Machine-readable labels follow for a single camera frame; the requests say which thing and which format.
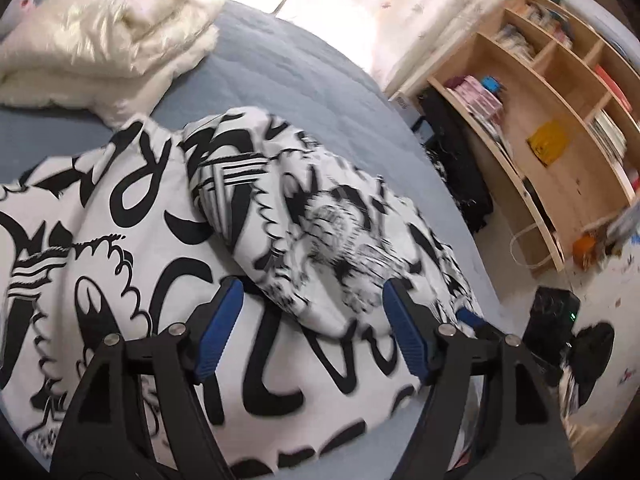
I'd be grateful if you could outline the sheer white curtain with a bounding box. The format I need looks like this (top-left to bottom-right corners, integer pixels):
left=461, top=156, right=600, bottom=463
left=210, top=0, right=561, bottom=96

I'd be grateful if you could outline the black fringed cloth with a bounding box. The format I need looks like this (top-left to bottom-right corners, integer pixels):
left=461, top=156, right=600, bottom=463
left=417, top=89, right=496, bottom=233

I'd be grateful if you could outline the orange container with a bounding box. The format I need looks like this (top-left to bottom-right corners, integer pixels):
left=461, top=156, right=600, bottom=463
left=571, top=234, right=598, bottom=267

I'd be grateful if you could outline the black device with green light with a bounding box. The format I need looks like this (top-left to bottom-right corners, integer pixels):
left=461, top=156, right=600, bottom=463
left=525, top=285, right=581, bottom=361

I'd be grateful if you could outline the yellow bag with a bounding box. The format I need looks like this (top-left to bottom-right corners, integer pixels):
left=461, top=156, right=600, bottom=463
left=526, top=120, right=571, bottom=167

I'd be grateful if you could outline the wooden bookshelf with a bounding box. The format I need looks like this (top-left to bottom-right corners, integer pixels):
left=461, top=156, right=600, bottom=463
left=390, top=0, right=640, bottom=278

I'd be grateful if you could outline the stack of pink boxes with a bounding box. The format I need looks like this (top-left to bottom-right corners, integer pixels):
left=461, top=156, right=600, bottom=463
left=447, top=75, right=503, bottom=121

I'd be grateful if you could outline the black and white printed jacket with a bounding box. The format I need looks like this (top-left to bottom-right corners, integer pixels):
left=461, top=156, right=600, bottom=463
left=0, top=105, right=486, bottom=480

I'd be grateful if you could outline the folded cream puffy jacket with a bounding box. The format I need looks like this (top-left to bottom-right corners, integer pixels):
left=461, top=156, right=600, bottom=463
left=0, top=0, right=226, bottom=128

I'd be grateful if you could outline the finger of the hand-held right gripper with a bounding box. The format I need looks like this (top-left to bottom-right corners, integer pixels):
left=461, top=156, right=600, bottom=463
left=455, top=306, right=506, bottom=344

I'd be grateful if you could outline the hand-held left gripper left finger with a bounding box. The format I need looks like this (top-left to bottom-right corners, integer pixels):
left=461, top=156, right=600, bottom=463
left=50, top=276, right=245, bottom=480

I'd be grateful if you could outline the row of books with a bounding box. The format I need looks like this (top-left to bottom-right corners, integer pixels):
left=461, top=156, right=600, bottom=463
left=492, top=22, right=538, bottom=63
left=585, top=110, right=628, bottom=163
left=525, top=2, right=573, bottom=43

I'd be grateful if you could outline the black bag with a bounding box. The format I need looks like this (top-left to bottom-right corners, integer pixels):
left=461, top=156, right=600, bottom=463
left=567, top=322, right=616, bottom=408

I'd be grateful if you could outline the bed with blue sheet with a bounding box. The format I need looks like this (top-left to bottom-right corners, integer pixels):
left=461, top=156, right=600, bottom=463
left=0, top=0, right=501, bottom=480

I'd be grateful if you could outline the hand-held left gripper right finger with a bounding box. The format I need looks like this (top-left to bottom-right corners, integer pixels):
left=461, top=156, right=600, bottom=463
left=382, top=278, right=576, bottom=480

